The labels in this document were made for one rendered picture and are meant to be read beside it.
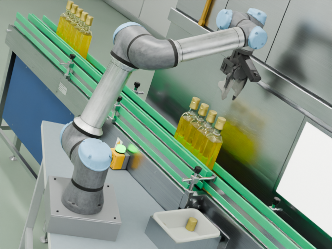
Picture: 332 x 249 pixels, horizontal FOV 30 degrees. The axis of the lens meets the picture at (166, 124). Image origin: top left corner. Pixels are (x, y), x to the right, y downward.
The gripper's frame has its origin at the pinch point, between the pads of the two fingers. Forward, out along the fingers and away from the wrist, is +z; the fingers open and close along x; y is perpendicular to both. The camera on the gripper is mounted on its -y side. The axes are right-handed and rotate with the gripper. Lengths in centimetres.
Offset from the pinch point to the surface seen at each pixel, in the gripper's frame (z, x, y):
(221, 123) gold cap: 10.7, 0.8, -1.5
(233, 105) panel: 7.2, -12.2, 7.7
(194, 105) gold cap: 11.7, 1.1, 16.2
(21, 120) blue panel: 81, 14, 131
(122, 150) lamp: 41, 19, 30
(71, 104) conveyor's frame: 46, 16, 83
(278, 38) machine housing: -26.2, -15.2, 0.9
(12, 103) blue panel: 78, 14, 147
